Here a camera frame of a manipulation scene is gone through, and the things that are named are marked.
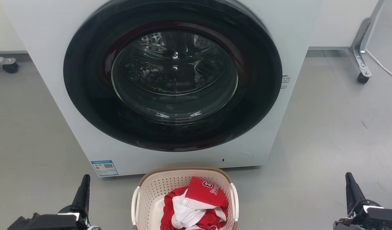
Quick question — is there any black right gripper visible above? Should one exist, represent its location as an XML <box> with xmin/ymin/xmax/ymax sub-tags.
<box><xmin>333</xmin><ymin>172</ymin><xmax>392</xmax><ymax>230</ymax></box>

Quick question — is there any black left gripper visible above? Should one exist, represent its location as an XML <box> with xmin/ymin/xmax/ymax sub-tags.
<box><xmin>7</xmin><ymin>174</ymin><xmax>102</xmax><ymax>230</ymax></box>

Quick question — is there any cream perforated laundry basket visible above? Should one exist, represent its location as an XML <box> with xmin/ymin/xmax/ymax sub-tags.
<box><xmin>131</xmin><ymin>166</ymin><xmax>239</xmax><ymax>230</ymax></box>

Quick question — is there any blue energy label sticker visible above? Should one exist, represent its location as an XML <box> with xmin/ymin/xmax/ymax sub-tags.
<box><xmin>90</xmin><ymin>160</ymin><xmax>119</xmax><ymax>177</ymax></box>

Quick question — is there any black round washer door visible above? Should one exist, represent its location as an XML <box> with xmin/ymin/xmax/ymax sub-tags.
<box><xmin>63</xmin><ymin>0</ymin><xmax>283</xmax><ymax>152</ymax></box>

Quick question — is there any red and white jersey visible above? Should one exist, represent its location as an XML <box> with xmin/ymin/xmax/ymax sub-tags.
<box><xmin>160</xmin><ymin>176</ymin><xmax>229</xmax><ymax>230</ymax></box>

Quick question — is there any white front-load washing machine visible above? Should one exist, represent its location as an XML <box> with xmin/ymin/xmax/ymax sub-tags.
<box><xmin>1</xmin><ymin>0</ymin><xmax>323</xmax><ymax>178</ymax></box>

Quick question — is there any thin white cable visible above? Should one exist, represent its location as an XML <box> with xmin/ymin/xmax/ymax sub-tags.
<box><xmin>365</xmin><ymin>49</ymin><xmax>392</xmax><ymax>82</ymax></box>

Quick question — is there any tall grey metal frame leg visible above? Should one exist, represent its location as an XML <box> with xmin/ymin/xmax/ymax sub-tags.
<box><xmin>349</xmin><ymin>0</ymin><xmax>385</xmax><ymax>78</ymax></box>

